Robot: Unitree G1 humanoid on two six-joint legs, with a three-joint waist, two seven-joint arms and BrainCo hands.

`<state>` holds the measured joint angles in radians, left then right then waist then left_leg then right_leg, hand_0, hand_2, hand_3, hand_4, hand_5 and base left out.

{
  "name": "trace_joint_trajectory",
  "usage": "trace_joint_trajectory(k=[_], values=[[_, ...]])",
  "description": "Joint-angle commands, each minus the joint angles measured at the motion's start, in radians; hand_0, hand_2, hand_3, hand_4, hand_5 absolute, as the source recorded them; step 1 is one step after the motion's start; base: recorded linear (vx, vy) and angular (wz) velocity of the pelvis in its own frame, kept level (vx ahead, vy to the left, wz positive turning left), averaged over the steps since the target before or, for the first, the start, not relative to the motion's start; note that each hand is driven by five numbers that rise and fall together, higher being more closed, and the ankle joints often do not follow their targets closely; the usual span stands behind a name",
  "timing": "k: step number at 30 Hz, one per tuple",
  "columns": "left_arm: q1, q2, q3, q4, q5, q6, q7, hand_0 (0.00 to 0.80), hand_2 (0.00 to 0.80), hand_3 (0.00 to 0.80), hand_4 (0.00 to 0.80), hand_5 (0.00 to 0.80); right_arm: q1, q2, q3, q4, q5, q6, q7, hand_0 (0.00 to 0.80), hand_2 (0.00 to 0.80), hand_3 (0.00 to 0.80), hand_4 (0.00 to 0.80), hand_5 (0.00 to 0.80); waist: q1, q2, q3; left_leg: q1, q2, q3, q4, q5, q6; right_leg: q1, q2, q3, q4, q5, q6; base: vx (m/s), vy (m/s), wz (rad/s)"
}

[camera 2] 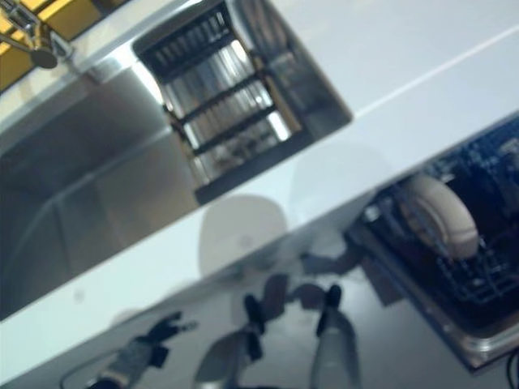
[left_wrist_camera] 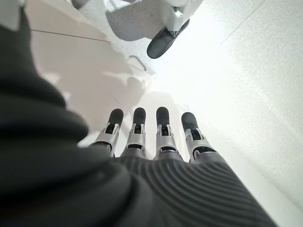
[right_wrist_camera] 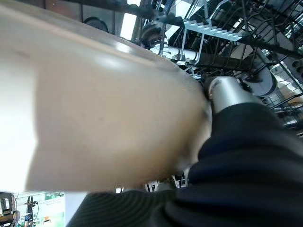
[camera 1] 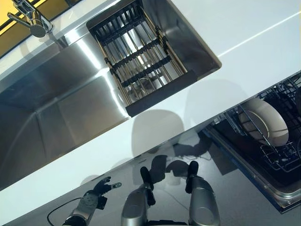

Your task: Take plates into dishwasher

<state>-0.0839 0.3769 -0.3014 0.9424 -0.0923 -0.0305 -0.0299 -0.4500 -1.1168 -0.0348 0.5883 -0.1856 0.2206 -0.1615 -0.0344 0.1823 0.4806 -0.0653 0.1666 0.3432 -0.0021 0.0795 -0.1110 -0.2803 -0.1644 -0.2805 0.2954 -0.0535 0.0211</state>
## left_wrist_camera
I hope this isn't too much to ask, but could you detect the black robot foot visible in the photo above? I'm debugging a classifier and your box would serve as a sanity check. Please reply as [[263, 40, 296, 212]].
[[146, 18, 191, 59]]

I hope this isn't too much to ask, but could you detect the white robot leg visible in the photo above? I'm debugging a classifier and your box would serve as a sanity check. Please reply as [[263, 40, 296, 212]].
[[155, 0, 204, 32]]

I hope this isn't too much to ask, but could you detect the dark robot left hand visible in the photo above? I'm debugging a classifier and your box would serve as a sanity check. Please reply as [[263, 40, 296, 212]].
[[0, 7, 277, 227]]

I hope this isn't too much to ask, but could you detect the white glossy cabinet front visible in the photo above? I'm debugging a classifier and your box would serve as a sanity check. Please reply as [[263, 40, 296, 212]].
[[23, 0, 157, 158]]

